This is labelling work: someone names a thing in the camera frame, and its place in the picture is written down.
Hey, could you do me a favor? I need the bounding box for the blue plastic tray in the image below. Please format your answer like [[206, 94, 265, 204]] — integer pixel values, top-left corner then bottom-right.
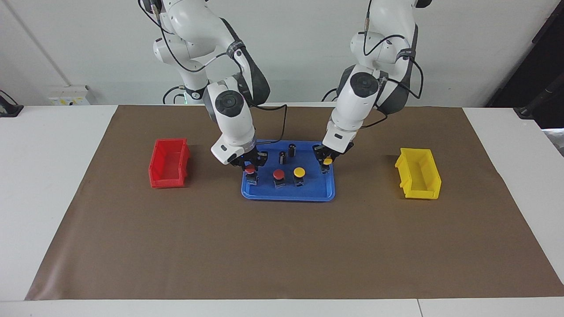
[[241, 140, 336, 202]]

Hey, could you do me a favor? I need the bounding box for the red plastic parts bin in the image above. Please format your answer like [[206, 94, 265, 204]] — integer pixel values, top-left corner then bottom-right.
[[148, 138, 191, 189]]

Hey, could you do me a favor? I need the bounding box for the brown paper table mat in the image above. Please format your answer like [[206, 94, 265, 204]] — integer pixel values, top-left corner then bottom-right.
[[25, 105, 564, 301]]

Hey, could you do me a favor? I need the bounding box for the yellow plastic parts bin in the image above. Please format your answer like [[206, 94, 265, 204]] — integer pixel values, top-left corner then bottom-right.
[[394, 147, 442, 200]]

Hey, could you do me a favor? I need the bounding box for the black stand pole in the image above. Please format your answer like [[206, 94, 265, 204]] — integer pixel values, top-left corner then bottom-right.
[[513, 75, 564, 120]]

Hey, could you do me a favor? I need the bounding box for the black background panel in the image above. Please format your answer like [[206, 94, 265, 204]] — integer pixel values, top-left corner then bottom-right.
[[485, 0, 564, 130]]

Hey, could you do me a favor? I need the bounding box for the grey shiny object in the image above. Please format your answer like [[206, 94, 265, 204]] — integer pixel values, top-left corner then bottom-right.
[[543, 128, 564, 158]]

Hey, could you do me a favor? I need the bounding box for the black device on table edge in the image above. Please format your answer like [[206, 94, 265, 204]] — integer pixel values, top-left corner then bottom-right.
[[0, 90, 24, 118]]

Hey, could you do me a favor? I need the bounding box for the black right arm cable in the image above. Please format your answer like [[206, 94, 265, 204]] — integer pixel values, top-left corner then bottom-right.
[[139, 0, 288, 144]]

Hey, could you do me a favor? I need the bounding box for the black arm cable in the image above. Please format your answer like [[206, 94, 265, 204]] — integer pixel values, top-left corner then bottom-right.
[[139, 0, 288, 144], [322, 0, 424, 129]]

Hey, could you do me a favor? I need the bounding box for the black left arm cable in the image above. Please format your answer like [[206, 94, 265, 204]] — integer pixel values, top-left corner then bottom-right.
[[322, 0, 424, 129]]

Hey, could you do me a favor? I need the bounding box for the white wall power outlet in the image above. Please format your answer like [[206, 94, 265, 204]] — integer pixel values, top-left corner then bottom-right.
[[48, 85, 95, 106]]

